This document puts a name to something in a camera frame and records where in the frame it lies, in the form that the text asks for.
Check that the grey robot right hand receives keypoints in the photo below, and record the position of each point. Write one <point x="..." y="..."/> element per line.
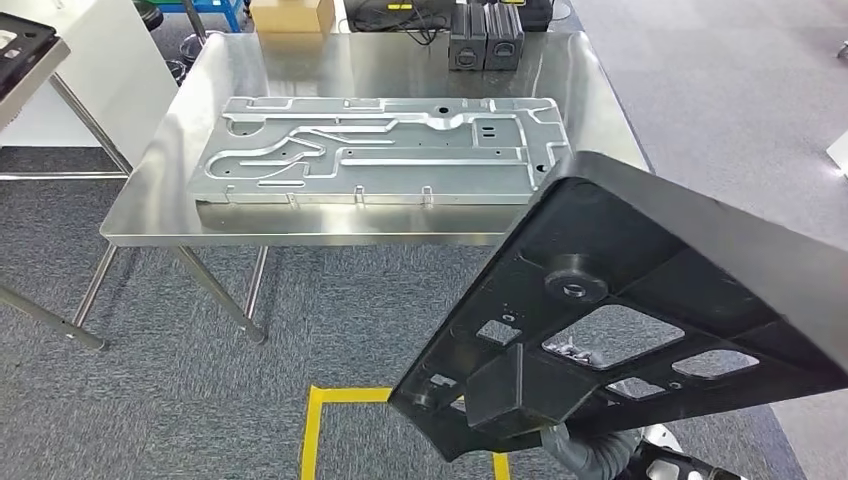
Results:
<point x="562" y="442"/>

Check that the black plastic plate bracket part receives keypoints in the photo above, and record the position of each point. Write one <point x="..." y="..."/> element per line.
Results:
<point x="36" y="36"/>
<point x="596" y="218"/>

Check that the stainless steel workbench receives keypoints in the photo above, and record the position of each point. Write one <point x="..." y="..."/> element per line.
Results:
<point x="371" y="76"/>

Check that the yellow floor tape square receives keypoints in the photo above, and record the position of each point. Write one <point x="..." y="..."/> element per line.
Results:
<point x="344" y="395"/>

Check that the grey stamped metal plate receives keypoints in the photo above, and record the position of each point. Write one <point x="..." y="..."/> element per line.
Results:
<point x="397" y="179"/>

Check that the white flat board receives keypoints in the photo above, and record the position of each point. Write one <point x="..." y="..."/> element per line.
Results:
<point x="840" y="154"/>

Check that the black ribbed battery box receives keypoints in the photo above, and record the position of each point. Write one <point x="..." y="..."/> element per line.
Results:
<point x="505" y="40"/>
<point x="467" y="40"/>

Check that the black equipment case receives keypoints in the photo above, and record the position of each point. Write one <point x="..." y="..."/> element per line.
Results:
<point x="533" y="14"/>
<point x="397" y="16"/>

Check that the brown cardboard box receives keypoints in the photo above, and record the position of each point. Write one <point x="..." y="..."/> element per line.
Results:
<point x="291" y="16"/>

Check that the steel side table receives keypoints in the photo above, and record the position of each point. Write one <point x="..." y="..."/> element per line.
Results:
<point x="33" y="83"/>

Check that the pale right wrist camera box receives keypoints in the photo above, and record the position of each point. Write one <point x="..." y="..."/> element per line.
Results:
<point x="662" y="472"/>

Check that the chrome stanchion post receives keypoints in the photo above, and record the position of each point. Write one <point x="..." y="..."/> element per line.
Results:
<point x="195" y="43"/>

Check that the blue metal frame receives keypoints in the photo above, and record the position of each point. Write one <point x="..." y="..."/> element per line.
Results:
<point x="212" y="8"/>

